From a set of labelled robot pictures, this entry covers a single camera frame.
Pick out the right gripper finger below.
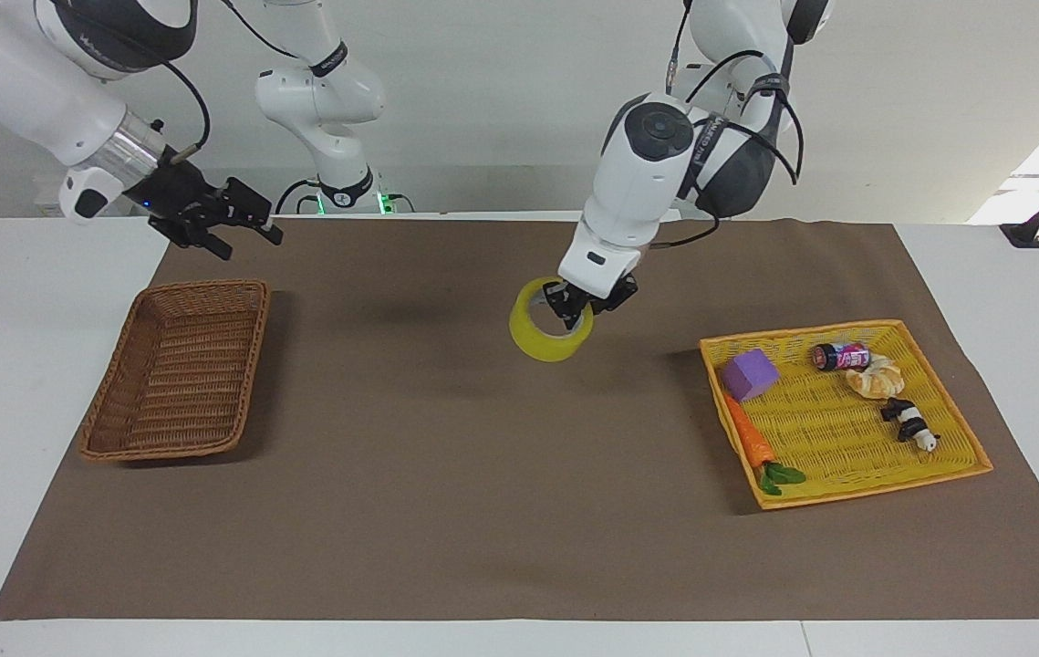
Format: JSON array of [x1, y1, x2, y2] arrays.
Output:
[[216, 177, 286, 246], [149, 214, 234, 262]]

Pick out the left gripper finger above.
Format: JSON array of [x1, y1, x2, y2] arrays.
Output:
[[544, 281, 592, 332], [592, 273, 640, 317]]

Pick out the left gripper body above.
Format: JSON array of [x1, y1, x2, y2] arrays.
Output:
[[574, 277, 626, 309]]

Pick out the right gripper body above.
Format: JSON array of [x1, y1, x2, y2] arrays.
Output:
[[134, 149, 230, 231]]

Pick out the yellow tape roll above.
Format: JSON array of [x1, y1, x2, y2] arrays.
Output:
[[508, 276, 596, 364]]

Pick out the brown wicker basket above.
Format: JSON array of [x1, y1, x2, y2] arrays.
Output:
[[78, 278, 273, 464]]

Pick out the yellow woven basket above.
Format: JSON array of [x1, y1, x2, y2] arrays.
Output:
[[698, 318, 995, 511]]

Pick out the purple foam cube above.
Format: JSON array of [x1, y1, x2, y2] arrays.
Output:
[[722, 347, 781, 403]]

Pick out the orange toy carrot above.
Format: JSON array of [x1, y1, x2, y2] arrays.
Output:
[[724, 393, 808, 497]]

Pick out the small dark can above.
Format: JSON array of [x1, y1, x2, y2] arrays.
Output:
[[811, 342, 874, 373]]

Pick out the toy croissant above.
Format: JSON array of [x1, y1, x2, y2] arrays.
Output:
[[845, 355, 907, 401]]

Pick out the black and white panda toy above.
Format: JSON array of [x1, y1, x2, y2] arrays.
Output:
[[878, 397, 941, 454]]

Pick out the black cable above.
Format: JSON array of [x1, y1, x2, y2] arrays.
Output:
[[274, 177, 321, 216], [649, 212, 722, 251], [160, 57, 213, 166], [685, 48, 805, 186]]

